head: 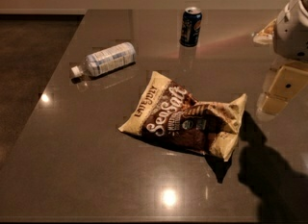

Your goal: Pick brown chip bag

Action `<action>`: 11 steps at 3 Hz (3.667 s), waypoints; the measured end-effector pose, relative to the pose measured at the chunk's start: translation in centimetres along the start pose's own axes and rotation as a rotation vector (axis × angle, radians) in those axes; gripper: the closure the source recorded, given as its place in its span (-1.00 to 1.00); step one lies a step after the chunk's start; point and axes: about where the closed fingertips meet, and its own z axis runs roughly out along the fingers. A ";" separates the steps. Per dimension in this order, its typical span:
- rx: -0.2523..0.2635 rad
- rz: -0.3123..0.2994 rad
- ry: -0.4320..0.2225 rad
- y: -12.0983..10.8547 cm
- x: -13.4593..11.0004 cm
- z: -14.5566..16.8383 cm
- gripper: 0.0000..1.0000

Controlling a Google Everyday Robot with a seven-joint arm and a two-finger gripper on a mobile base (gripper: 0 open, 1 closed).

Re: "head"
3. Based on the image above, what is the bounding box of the dark blue soda can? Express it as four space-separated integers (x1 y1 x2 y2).
180 7 202 47

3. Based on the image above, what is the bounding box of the brown cream chip bag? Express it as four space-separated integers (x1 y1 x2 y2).
119 71 247 162

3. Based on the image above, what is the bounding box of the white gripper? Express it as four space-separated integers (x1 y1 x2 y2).
253 0 308 115

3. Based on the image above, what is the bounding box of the clear plastic water bottle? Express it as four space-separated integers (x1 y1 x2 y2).
71 42 136 78

